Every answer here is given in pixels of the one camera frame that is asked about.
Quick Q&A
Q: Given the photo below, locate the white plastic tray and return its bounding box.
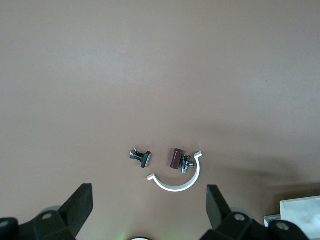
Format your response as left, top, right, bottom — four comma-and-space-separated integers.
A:
279, 196, 320, 240

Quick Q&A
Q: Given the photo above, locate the small chrome metal fitting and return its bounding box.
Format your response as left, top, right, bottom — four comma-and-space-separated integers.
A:
180, 154, 195, 175

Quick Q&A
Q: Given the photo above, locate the small dark brown block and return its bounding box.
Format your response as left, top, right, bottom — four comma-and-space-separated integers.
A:
169, 147, 183, 170

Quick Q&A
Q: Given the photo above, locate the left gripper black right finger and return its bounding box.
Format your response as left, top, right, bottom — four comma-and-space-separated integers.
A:
199, 184, 310, 240

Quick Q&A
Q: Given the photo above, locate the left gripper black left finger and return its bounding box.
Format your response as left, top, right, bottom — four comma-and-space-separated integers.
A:
0, 183, 94, 240

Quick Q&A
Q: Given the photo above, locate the white drawer cabinet housing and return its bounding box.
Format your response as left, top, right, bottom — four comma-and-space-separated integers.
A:
263, 214, 285, 228

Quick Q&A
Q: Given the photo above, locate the black square push switch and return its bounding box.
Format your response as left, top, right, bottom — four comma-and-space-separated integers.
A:
129, 147, 153, 170

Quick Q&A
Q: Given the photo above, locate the white half-round clamp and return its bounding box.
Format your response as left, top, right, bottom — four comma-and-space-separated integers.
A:
146, 150, 203, 193

